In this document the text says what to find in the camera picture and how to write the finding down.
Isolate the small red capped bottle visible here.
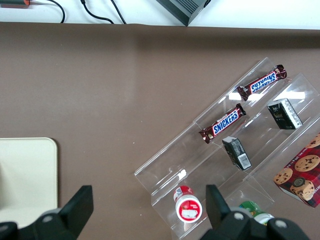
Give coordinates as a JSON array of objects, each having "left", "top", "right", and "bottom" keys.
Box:
[{"left": 172, "top": 185, "right": 203, "bottom": 223}]

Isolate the small black carton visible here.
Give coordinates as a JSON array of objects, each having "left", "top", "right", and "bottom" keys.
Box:
[
  {"left": 221, "top": 135, "right": 252, "bottom": 172},
  {"left": 266, "top": 97, "right": 304, "bottom": 131}
]

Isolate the red chocolate chip cookie box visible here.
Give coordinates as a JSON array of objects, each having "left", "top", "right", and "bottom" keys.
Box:
[{"left": 272, "top": 133, "right": 320, "bottom": 209}]

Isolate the cream rectangular plastic tray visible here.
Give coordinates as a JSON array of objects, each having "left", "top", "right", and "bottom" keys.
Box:
[{"left": 0, "top": 137, "right": 59, "bottom": 229}]

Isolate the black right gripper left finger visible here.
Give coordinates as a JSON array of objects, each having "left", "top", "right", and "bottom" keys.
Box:
[{"left": 16, "top": 184, "right": 95, "bottom": 240}]

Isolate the brown Snickers bar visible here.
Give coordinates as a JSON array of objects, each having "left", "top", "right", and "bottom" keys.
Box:
[
  {"left": 236, "top": 64, "right": 288, "bottom": 102},
  {"left": 198, "top": 103, "right": 247, "bottom": 145}
]

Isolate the dark grey ribbed device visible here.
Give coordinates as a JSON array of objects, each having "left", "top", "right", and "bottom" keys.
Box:
[{"left": 155, "top": 0, "right": 212, "bottom": 27}]

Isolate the thin black cable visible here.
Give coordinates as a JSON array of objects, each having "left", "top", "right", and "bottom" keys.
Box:
[
  {"left": 109, "top": 0, "right": 128, "bottom": 25},
  {"left": 79, "top": 0, "right": 116, "bottom": 25},
  {"left": 29, "top": 0, "right": 67, "bottom": 24}
]

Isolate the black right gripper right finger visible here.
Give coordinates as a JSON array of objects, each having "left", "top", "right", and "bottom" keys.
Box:
[{"left": 203, "top": 184, "right": 253, "bottom": 240}]

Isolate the clear stepped acrylic stand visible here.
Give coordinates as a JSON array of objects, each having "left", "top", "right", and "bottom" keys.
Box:
[{"left": 133, "top": 56, "right": 320, "bottom": 239}]

